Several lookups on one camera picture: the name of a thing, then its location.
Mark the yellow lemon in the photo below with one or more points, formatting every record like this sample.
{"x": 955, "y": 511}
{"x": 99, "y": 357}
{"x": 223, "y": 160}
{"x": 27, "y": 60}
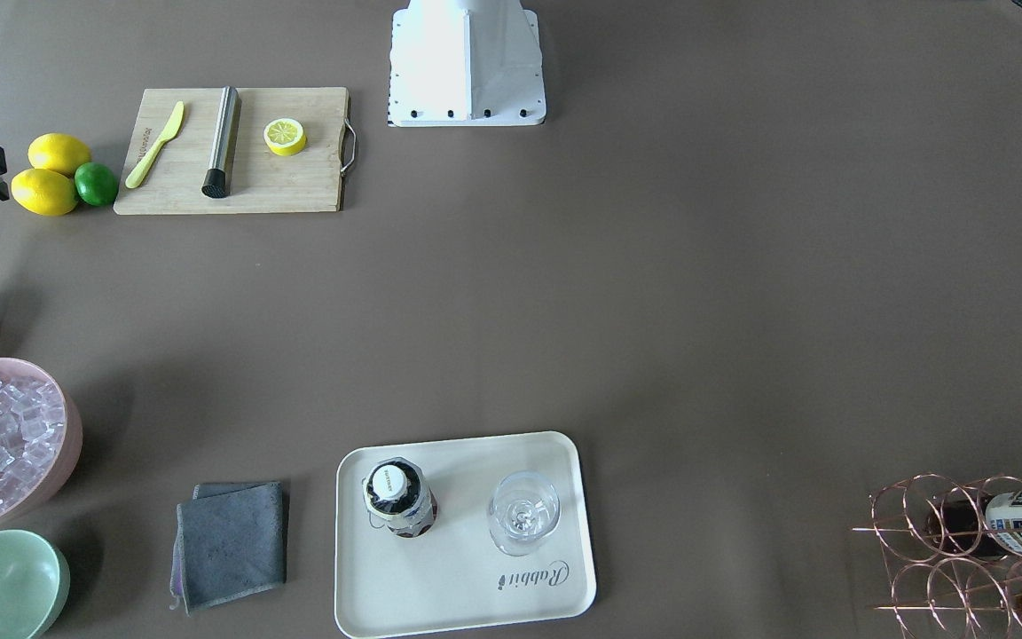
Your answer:
{"x": 44, "y": 192}
{"x": 59, "y": 152}

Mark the clear wine glass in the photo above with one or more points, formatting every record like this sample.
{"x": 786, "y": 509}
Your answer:
{"x": 524, "y": 510}

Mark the half lemon slice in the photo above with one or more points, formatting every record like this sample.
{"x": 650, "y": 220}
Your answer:
{"x": 285, "y": 136}

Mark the green lime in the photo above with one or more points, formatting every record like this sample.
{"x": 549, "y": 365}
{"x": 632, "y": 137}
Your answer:
{"x": 95, "y": 184}

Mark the grey folded cloth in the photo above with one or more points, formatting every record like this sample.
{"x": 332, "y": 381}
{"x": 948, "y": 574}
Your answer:
{"x": 231, "y": 542}

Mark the steel muddler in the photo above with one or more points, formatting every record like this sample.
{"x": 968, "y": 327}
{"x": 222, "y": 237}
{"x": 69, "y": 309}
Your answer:
{"x": 217, "y": 177}

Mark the cream serving tray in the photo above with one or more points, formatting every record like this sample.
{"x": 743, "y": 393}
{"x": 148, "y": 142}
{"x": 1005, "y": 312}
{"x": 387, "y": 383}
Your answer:
{"x": 453, "y": 576}

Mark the mint green bowl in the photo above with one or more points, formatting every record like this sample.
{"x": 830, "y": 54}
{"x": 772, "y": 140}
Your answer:
{"x": 34, "y": 584}

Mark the pink bowl of ice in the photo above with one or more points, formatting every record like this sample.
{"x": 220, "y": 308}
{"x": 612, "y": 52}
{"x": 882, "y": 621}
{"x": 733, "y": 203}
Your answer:
{"x": 41, "y": 437}

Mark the bamboo cutting board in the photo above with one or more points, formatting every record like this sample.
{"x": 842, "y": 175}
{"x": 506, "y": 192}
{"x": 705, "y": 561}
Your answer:
{"x": 258, "y": 180}

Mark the copper wire bottle basket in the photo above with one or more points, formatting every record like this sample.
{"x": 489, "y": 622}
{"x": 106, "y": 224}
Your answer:
{"x": 933, "y": 594}

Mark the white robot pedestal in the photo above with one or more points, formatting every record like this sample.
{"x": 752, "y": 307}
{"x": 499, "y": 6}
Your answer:
{"x": 465, "y": 64}

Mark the yellow plastic knife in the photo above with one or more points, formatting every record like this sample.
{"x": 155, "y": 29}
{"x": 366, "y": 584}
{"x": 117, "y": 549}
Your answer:
{"x": 168, "y": 133}

